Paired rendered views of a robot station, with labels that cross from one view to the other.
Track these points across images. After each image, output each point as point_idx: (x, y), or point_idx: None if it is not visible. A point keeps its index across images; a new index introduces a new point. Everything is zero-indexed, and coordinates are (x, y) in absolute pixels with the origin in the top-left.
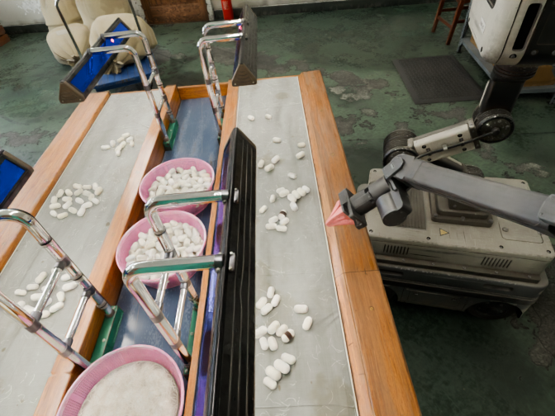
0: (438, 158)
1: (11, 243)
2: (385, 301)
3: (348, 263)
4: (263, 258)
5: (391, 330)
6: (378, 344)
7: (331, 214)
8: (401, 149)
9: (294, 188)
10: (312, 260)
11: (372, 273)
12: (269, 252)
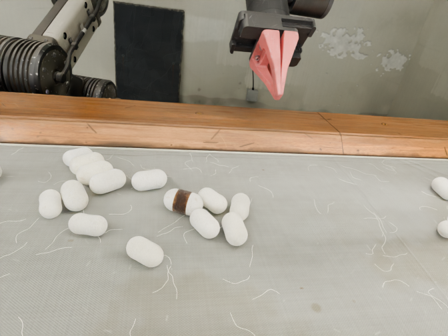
0: (81, 54)
1: None
2: (365, 115)
3: (319, 128)
4: (360, 255)
5: (401, 119)
6: (430, 128)
7: (277, 64)
8: (50, 48)
9: (51, 182)
10: (317, 173)
11: (325, 115)
12: (329, 240)
